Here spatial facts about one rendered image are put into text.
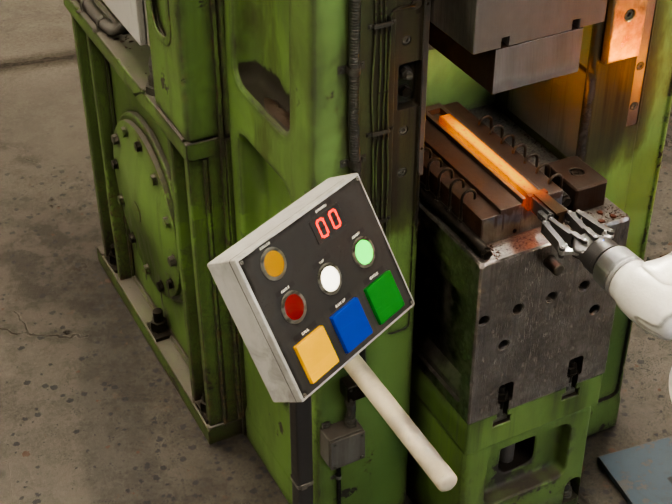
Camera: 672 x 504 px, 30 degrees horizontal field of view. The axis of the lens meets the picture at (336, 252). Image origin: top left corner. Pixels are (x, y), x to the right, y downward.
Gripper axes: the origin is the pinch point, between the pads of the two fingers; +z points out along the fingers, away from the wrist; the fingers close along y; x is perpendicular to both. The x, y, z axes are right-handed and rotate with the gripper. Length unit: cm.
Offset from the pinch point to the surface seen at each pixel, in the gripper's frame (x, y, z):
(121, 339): -100, -61, 117
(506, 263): -9.7, -9.7, -0.9
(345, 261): 10, -51, -8
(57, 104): -100, -35, 263
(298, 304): 9, -63, -15
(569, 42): 34.2, 4.5, 5.2
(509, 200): -0.8, -4.4, 7.3
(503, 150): -0.6, 5.1, 24.0
